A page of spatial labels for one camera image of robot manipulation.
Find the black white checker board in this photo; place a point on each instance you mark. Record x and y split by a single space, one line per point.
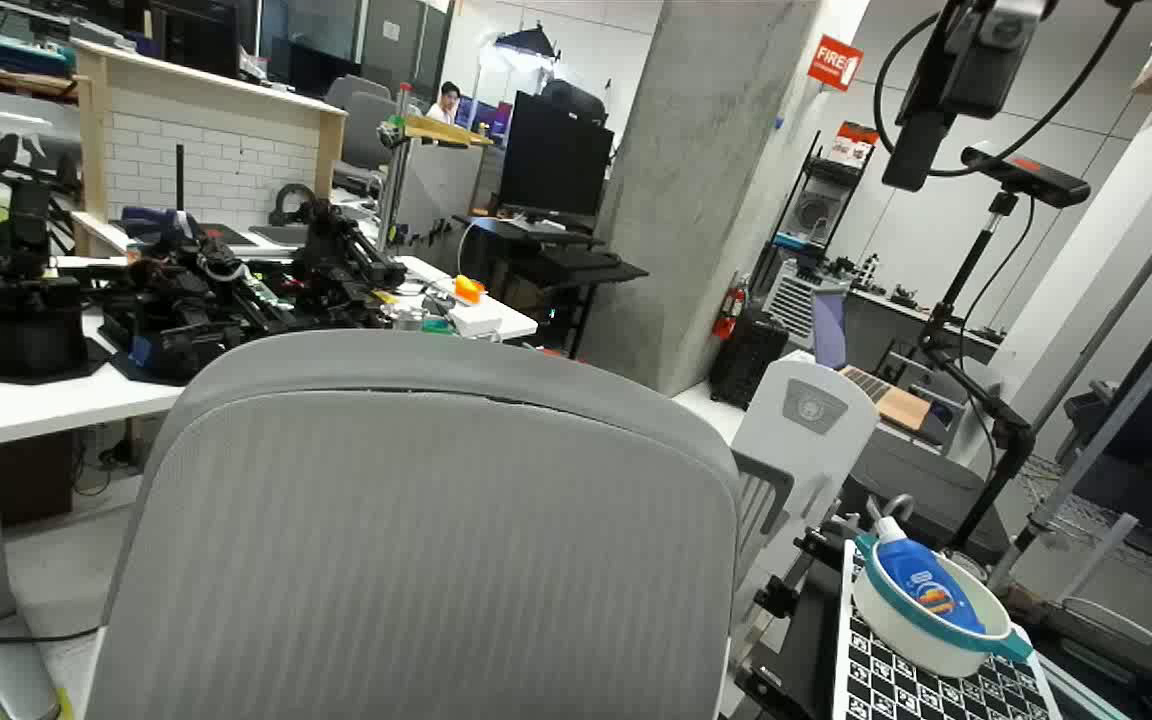
882 684

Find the blue bottle white cap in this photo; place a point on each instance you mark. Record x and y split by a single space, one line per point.
930 587

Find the grey background office chair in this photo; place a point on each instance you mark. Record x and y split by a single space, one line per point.
361 125

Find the long white work table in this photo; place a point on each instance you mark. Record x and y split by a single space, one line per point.
17 402

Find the black robot parts pile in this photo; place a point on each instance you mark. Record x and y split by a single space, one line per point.
228 300

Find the black stereo camera bar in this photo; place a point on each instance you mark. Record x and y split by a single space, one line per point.
1022 177

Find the wood framed white brick panel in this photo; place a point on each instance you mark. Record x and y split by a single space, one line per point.
219 154

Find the black computer monitor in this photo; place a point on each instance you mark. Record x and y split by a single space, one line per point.
554 159

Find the red square sign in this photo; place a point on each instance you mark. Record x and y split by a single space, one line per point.
838 61

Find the grey cabinet yellow top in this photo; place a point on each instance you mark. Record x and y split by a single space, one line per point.
435 183

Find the black desk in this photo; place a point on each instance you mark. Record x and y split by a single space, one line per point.
563 267

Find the red sign white text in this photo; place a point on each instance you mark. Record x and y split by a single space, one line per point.
854 146

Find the black robot arm on base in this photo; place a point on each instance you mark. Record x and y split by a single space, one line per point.
20 306

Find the orange object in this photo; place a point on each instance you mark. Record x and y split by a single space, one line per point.
470 290

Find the grey office chair back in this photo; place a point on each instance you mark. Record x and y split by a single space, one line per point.
428 560

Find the white bowl teal rim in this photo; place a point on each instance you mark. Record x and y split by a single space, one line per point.
922 642

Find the person in white shirt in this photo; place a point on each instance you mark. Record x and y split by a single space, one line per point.
446 103

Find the black camera tripod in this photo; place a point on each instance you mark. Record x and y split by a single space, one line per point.
989 402

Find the red fire extinguisher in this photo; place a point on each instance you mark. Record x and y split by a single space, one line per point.
731 312

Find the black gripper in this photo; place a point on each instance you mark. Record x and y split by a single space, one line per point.
970 65

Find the brown cardboard box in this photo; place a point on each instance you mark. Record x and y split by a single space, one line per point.
902 406

